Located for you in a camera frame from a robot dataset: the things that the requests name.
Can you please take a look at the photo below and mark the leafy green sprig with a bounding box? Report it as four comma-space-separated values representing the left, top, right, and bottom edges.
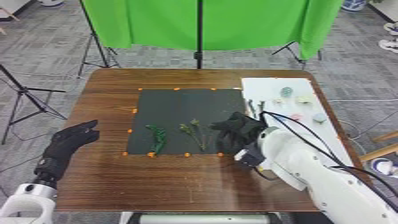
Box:
145, 124, 170, 156

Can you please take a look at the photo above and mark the wooden chair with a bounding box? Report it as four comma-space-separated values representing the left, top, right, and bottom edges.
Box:
358, 130, 398, 163

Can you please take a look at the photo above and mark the black cable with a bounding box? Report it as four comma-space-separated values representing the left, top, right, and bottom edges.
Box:
257, 110, 398, 214

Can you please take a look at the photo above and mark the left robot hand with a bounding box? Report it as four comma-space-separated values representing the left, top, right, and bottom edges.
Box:
40, 119, 102, 167

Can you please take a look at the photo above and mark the black pole stand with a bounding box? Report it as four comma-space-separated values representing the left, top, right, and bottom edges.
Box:
193, 0, 207, 70

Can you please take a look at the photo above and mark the pale grey bar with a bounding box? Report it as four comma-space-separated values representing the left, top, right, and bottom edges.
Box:
120, 212, 281, 224

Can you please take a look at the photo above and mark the black light stand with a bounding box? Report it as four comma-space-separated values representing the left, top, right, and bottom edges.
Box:
77, 0, 123, 79

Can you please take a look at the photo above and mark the white shoe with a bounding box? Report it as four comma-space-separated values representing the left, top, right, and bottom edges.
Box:
377, 38, 398, 55
383, 22, 398, 36

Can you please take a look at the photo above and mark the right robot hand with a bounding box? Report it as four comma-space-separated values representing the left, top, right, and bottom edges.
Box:
209, 111, 269, 155

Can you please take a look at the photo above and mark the black tripod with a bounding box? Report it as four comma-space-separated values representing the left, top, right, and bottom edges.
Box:
0, 64, 70, 145

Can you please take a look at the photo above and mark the dark mat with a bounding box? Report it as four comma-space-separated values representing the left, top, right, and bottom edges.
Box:
125, 87, 249, 157

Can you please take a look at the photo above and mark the budded green sprig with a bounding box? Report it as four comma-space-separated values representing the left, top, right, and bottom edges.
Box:
178, 118, 210, 152

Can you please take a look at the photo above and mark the white sheet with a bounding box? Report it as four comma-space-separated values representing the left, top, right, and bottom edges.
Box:
241, 77, 360, 168

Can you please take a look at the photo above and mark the black backdrop stand leg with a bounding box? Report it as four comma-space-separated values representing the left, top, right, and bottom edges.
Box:
271, 41, 326, 70

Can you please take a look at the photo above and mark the thin green sprig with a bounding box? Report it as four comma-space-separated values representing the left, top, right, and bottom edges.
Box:
246, 98, 267, 119

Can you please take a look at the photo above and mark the teal flower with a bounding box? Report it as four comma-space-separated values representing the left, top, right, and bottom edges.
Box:
280, 86, 296, 98

